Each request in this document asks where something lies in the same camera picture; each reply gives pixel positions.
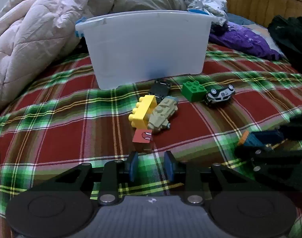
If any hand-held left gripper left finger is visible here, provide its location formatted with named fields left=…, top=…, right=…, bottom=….
left=27, top=151, right=139, bottom=206

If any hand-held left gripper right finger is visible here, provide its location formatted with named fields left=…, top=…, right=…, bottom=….
left=164, top=151, right=274, bottom=206

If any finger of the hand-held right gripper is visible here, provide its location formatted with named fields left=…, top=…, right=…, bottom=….
left=277, top=116, right=302, bottom=142
left=235, top=142, right=302, bottom=194

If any red patterned wooden cube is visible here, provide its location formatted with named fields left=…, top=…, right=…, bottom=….
left=132, top=129, right=154, bottom=153

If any teal and orange toy cylinder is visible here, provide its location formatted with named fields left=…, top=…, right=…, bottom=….
left=237, top=130, right=285, bottom=150

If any white plastic container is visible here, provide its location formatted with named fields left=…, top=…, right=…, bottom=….
left=75, top=10, right=219, bottom=90

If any olive toy tank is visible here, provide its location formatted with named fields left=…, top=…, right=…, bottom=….
left=148, top=96, right=178, bottom=135

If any yellow toy building block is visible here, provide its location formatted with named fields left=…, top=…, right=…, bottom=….
left=128, top=95, right=157, bottom=131

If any overturned black toy car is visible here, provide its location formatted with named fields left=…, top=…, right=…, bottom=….
left=149, top=79, right=172, bottom=100

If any green toy building block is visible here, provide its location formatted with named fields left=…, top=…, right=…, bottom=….
left=182, top=81, right=208, bottom=103

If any plaid blanket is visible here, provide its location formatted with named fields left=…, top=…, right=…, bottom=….
left=0, top=43, right=302, bottom=238

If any white police toy car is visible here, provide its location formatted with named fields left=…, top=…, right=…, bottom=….
left=205, top=84, right=236, bottom=107

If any dark green cloth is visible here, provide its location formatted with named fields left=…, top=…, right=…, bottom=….
left=268, top=15, right=302, bottom=82

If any purple cloth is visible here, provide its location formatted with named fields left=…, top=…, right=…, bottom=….
left=209, top=21, right=284, bottom=60

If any striped patterned pillow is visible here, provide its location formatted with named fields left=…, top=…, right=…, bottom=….
left=245, top=23, right=276, bottom=46

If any blue pillow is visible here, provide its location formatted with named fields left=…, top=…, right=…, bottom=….
left=226, top=12, right=253, bottom=26

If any wooden headboard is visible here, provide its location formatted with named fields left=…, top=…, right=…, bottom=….
left=215, top=0, right=302, bottom=29

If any grey floral cloth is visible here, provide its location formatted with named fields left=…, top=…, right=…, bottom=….
left=181, top=0, right=228, bottom=27

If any pale pink quilt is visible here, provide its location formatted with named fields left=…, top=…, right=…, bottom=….
left=0, top=0, right=122, bottom=119

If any grey duvet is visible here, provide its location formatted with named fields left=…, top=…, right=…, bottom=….
left=91, top=0, right=188, bottom=18

